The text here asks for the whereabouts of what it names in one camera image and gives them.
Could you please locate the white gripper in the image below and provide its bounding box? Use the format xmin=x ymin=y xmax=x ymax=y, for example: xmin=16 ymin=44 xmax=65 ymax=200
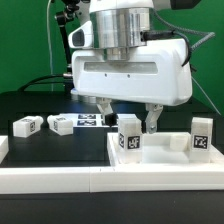
xmin=72 ymin=39 xmax=192 ymax=134

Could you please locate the white square table top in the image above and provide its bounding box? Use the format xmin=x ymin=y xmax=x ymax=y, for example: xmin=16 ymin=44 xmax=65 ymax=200
xmin=107 ymin=132 xmax=224 ymax=166

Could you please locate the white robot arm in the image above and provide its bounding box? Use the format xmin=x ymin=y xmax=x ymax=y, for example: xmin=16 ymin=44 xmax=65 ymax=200
xmin=68 ymin=0 xmax=201 ymax=133

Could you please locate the white marker sheet with tags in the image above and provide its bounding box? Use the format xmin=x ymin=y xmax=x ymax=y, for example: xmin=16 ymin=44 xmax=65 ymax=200
xmin=60 ymin=113 xmax=136 ymax=127

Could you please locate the white U-shaped fence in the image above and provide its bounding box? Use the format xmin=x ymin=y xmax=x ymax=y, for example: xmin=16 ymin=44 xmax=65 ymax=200
xmin=0 ymin=134 xmax=224 ymax=195

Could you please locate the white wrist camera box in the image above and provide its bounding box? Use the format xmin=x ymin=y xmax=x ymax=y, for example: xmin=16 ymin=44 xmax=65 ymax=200
xmin=68 ymin=21 xmax=93 ymax=49

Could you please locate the black cable bundle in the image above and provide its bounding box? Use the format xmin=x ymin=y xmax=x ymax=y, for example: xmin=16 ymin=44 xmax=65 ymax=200
xmin=17 ymin=73 xmax=77 ymax=93

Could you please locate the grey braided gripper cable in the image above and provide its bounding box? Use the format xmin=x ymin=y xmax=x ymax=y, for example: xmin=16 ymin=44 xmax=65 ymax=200
xmin=141 ymin=9 xmax=216 ymax=71

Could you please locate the thin white cable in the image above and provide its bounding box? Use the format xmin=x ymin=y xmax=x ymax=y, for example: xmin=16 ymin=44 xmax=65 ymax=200
xmin=45 ymin=0 xmax=56 ymax=92

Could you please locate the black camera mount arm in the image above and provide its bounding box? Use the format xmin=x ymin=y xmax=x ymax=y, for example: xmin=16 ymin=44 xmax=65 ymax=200
xmin=55 ymin=0 xmax=91 ymax=76

